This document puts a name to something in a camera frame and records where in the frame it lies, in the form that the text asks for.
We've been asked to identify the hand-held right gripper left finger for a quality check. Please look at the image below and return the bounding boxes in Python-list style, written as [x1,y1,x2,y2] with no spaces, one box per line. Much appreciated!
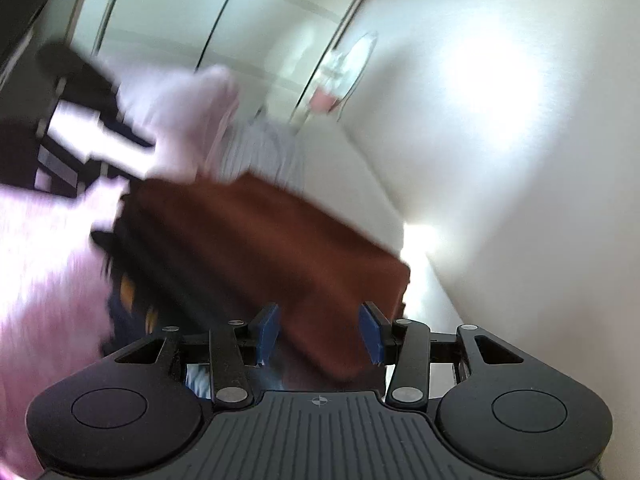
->
[115,302,281,407]

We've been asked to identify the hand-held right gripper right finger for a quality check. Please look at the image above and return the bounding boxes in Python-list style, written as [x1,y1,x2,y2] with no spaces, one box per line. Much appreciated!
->
[359,301,524,407]

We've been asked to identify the brown knitted sweater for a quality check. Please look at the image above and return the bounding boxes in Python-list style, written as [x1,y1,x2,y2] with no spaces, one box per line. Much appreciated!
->
[109,171,412,392]

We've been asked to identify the dark cloth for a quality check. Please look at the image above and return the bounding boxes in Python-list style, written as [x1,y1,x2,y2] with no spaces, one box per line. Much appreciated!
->
[90,229,162,353]

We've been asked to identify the white wardrobe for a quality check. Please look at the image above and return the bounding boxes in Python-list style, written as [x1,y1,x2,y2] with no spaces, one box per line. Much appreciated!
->
[67,0,392,128]

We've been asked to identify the white ribbed pillow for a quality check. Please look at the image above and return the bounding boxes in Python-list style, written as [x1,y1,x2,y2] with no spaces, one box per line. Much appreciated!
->
[217,114,307,197]

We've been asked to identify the pink floral blanket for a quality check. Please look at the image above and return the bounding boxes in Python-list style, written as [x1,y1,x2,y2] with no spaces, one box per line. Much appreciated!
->
[0,180,132,480]

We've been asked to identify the oval wall hanging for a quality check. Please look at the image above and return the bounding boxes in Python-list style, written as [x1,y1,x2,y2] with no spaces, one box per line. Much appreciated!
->
[307,31,379,117]

